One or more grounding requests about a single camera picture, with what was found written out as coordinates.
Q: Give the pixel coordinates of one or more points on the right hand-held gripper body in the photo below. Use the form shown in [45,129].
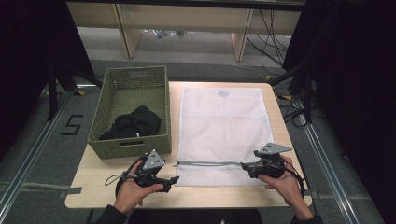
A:
[271,161]

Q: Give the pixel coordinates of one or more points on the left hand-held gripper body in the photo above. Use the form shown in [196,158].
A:
[152,161]

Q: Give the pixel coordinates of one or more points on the black cloth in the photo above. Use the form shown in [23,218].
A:
[140,121]

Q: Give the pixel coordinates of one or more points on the white mesh laundry bag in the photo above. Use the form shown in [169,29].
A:
[224,127]

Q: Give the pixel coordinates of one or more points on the green woven basket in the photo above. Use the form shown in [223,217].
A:
[134,93]

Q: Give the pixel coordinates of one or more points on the person's right hand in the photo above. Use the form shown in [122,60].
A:
[288,186]

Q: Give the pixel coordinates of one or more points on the person's left hand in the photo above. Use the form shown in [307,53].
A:
[130,193]

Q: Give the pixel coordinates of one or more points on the person's dark lap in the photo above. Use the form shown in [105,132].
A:
[193,217]

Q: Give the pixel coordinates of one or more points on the yellow tape marker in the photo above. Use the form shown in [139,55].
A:
[268,77]
[81,92]
[286,97]

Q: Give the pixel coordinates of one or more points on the black metal stand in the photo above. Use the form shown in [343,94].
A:
[57,84]
[303,81]

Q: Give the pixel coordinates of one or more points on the black curtain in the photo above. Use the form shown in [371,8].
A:
[34,62]
[358,93]

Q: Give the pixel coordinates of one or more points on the clear plastic wrap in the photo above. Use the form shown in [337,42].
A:
[165,33]

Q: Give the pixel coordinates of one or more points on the light wooden bench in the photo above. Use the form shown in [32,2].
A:
[186,18]

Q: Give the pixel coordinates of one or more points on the aluminium floor rail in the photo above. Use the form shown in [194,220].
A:
[29,158]
[330,174]

